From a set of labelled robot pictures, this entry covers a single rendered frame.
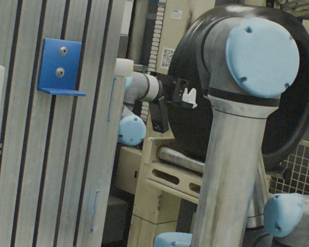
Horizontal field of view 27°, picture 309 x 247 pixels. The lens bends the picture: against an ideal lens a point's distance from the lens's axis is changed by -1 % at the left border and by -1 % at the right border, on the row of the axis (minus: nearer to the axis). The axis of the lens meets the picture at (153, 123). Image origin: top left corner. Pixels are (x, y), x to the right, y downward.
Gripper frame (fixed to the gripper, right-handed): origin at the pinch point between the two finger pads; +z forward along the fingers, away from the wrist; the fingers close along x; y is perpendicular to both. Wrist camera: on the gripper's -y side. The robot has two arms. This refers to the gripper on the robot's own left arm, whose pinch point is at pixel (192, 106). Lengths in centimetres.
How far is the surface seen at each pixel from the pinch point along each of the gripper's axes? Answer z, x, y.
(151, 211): 26, 28, -42
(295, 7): 55, 9, 45
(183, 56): 0.5, 8.9, 14.5
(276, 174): 43.4, -8.7, -16.2
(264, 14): 13.8, -7.5, 33.0
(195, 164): 15.3, 5.3, -18.5
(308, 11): 59, 5, 45
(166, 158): 15.6, 18.3, -19.6
